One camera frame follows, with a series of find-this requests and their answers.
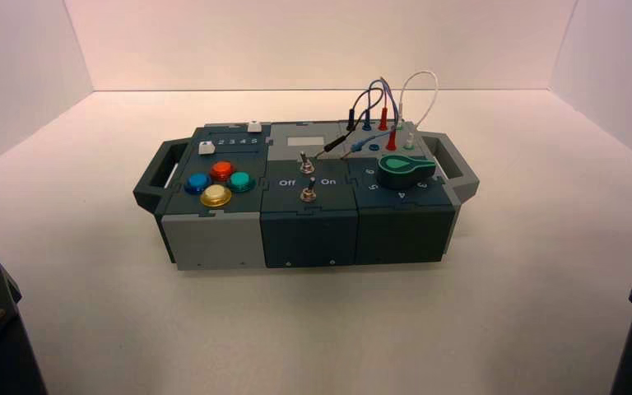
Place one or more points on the small grey display screen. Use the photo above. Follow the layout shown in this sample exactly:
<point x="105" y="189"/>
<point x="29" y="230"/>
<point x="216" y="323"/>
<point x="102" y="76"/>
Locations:
<point x="302" y="141"/>

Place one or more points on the blue push button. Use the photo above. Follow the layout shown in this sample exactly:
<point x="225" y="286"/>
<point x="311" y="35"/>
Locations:
<point x="198" y="182"/>

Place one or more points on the orange push button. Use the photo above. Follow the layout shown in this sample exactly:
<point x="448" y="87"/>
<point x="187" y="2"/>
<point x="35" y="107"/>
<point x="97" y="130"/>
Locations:
<point x="221" y="170"/>

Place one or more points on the green rotary knob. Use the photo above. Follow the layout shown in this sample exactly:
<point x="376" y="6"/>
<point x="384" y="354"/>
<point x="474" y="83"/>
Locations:
<point x="405" y="169"/>

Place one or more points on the teal push button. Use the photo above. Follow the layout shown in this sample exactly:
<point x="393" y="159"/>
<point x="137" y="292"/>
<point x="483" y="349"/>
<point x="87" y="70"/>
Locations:
<point x="240" y="181"/>

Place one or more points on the metal toggle switch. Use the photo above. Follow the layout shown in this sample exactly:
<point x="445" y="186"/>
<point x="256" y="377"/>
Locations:
<point x="305" y="161"/>
<point x="309" y="192"/>

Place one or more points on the yellow push button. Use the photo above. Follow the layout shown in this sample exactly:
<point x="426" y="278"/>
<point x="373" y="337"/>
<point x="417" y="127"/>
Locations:
<point x="215" y="195"/>

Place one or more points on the white slider knob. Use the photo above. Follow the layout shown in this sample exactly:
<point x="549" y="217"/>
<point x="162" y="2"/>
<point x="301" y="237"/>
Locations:
<point x="254" y="127"/>
<point x="206" y="148"/>

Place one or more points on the grey modular control box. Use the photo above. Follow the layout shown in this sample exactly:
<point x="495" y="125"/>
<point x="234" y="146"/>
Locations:
<point x="305" y="218"/>

